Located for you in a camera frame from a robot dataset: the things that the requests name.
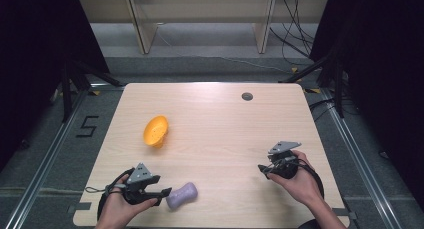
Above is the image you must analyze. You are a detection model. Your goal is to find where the grey wrist cord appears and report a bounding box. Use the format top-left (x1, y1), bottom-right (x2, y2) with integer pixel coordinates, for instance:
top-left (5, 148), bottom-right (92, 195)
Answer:
top-left (84, 185), bottom-right (116, 195)

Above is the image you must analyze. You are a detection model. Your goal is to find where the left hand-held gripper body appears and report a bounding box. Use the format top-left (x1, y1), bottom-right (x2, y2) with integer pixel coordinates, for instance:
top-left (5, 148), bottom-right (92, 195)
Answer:
top-left (123, 162), bottom-right (162, 206)

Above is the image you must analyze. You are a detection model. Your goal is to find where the black tape strip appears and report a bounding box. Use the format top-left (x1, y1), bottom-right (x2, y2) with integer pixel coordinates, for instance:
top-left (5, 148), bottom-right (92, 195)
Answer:
top-left (67, 201), bottom-right (93, 214)
top-left (331, 207), bottom-right (358, 221)

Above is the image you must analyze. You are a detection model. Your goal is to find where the orange plastic strainer bowl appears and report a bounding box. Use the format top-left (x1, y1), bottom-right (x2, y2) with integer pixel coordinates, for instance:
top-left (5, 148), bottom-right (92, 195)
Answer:
top-left (142, 114), bottom-right (170, 149)

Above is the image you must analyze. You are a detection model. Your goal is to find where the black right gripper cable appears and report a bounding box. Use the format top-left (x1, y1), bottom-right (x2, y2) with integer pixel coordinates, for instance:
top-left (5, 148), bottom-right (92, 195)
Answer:
top-left (295, 158), bottom-right (325, 201)

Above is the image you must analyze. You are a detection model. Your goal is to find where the light wooden desk leg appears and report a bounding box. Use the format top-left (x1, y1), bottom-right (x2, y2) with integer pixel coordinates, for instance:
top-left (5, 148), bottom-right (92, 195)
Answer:
top-left (252, 0), bottom-right (278, 55)
top-left (125, 0), bottom-right (160, 55)

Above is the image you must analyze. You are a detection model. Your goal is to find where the purple bone-shaped soft block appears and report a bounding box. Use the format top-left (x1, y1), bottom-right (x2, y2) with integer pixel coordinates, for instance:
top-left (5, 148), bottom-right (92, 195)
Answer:
top-left (165, 181), bottom-right (199, 210)

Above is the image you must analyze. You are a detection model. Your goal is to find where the black curtain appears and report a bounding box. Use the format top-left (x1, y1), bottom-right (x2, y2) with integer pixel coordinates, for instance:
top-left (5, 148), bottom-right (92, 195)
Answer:
top-left (309, 0), bottom-right (424, 210)
top-left (0, 0), bottom-right (111, 172)

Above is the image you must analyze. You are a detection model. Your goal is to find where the person's right hand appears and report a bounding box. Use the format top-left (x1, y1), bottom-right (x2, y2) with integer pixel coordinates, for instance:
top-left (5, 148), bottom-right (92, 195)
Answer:
top-left (266, 150), bottom-right (325, 209)

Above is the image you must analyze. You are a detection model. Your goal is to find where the aluminium floor rail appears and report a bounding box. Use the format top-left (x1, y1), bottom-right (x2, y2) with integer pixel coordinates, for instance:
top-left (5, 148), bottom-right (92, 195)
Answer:
top-left (4, 85), bottom-right (125, 229)
top-left (301, 87), bottom-right (403, 229)

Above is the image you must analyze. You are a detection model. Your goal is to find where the person's left hand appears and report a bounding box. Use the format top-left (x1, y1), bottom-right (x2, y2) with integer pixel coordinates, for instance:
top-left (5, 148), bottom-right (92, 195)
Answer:
top-left (96, 174), bottom-right (160, 229)

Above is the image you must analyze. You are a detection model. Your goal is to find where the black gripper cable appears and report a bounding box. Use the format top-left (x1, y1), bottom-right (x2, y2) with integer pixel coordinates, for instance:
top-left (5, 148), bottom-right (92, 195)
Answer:
top-left (295, 158), bottom-right (325, 201)
top-left (96, 167), bottom-right (136, 221)

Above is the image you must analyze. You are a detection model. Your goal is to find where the black tripod stand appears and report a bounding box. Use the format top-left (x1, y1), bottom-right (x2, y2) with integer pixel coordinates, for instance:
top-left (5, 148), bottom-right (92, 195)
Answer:
top-left (279, 50), bottom-right (348, 119)
top-left (59, 57), bottom-right (124, 124)

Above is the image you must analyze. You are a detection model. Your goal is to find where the bundle of black floor cables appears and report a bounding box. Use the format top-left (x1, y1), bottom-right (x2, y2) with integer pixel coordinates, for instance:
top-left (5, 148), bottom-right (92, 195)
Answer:
top-left (269, 0), bottom-right (317, 67)

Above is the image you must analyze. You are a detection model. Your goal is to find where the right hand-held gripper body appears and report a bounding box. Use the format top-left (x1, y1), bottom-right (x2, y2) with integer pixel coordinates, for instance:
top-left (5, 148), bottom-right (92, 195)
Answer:
top-left (267, 140), bottom-right (303, 180)

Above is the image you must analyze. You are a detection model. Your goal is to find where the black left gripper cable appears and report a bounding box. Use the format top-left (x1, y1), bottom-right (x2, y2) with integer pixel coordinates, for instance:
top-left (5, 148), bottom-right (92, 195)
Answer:
top-left (96, 167), bottom-right (136, 221)

